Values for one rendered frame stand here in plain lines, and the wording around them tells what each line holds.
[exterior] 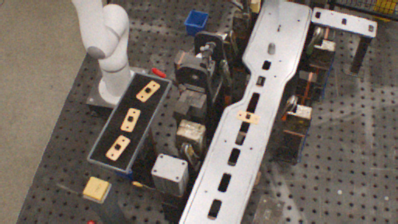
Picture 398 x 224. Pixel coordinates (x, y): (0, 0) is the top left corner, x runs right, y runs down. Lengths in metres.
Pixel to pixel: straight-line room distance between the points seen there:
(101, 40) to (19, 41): 2.04
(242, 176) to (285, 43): 0.64
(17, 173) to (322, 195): 1.86
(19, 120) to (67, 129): 1.08
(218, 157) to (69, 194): 0.70
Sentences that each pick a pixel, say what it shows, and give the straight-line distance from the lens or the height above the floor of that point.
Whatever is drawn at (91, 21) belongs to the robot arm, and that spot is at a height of 1.28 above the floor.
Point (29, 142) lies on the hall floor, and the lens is 2.97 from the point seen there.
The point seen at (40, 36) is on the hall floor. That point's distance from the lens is 3.56.
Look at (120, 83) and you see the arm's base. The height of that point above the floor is 0.90.
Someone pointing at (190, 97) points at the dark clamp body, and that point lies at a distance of 1.57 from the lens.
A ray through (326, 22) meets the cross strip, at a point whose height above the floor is 1.00.
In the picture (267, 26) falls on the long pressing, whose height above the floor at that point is 1.00.
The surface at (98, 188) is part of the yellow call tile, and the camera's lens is 1.34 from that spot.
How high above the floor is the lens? 2.34
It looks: 56 degrees down
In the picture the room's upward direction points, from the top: 5 degrees counter-clockwise
